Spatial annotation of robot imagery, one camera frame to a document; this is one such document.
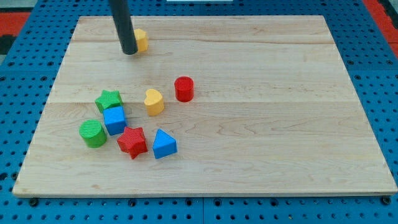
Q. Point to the green star block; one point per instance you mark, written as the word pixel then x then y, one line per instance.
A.
pixel 108 99

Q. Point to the yellow block behind rod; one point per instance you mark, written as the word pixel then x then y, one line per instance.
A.
pixel 141 40

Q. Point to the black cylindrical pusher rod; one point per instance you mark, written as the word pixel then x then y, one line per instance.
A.
pixel 125 30

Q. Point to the red star block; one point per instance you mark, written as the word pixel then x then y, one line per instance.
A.
pixel 133 142

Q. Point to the blue cube block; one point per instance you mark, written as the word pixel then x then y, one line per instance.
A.
pixel 114 120

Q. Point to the green cylinder block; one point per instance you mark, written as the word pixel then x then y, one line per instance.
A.
pixel 93 134

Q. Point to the yellow heart block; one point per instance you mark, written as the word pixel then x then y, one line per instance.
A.
pixel 154 102

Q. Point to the light wooden board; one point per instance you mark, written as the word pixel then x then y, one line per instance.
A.
pixel 274 114

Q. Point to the blue triangle block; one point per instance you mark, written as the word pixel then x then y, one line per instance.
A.
pixel 164 144

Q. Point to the red cylinder block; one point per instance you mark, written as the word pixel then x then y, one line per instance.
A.
pixel 184 89

